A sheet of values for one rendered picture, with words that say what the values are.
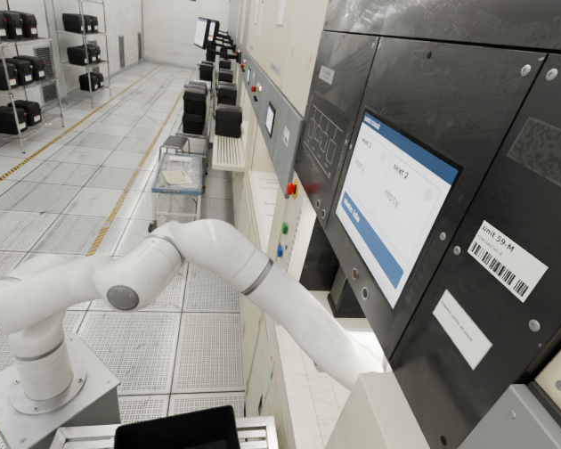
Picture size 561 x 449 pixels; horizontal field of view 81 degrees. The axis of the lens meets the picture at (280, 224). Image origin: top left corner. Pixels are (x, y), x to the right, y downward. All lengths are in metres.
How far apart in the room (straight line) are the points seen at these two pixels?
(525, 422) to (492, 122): 0.27
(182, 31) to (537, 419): 14.15
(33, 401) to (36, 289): 0.45
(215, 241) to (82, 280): 0.32
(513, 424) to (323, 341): 0.34
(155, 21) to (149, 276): 13.84
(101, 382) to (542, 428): 1.13
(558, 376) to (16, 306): 0.91
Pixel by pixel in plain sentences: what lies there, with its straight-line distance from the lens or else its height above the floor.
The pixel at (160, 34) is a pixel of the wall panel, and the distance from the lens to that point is 14.34.
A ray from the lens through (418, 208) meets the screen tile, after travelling 0.46.
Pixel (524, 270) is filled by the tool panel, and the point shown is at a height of 1.64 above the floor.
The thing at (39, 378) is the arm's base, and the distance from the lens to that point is 1.18.
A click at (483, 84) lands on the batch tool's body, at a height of 1.77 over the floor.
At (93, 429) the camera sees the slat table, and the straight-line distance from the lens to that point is 1.18.
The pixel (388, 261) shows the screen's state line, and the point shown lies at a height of 1.52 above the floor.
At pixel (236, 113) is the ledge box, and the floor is 1.04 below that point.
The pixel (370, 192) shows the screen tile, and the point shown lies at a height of 1.57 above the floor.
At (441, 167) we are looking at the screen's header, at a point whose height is 1.67.
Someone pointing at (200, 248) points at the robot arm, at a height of 1.42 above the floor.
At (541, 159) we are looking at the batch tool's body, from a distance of 0.35.
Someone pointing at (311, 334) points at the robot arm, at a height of 1.31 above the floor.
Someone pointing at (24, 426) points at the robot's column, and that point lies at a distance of 1.24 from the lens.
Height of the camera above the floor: 1.78
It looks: 30 degrees down
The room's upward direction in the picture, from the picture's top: 12 degrees clockwise
